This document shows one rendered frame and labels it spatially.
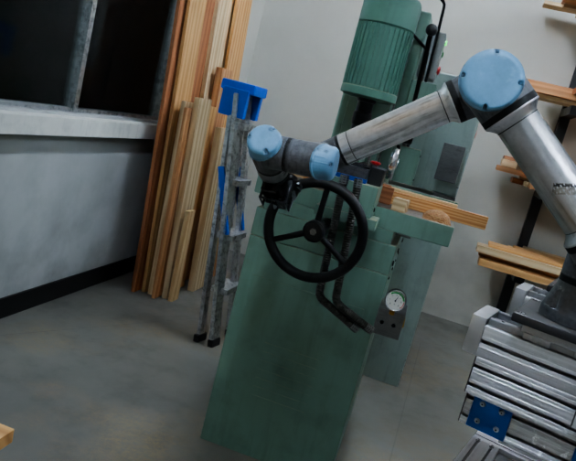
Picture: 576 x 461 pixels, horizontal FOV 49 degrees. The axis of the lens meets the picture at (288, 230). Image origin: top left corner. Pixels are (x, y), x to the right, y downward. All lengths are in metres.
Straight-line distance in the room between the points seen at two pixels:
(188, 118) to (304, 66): 1.46
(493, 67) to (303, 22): 3.31
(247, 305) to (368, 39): 0.89
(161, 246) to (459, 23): 2.37
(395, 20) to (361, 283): 0.78
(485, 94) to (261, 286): 1.00
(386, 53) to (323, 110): 2.46
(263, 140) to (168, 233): 1.98
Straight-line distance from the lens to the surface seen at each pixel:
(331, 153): 1.33
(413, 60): 2.21
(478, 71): 1.27
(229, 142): 2.74
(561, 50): 4.35
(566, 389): 1.49
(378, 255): 1.88
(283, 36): 4.52
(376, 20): 1.97
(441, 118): 1.43
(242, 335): 2.03
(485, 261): 3.83
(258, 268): 1.96
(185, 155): 3.22
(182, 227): 3.23
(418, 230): 1.86
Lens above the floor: 1.12
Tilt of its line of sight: 11 degrees down
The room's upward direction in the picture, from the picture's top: 14 degrees clockwise
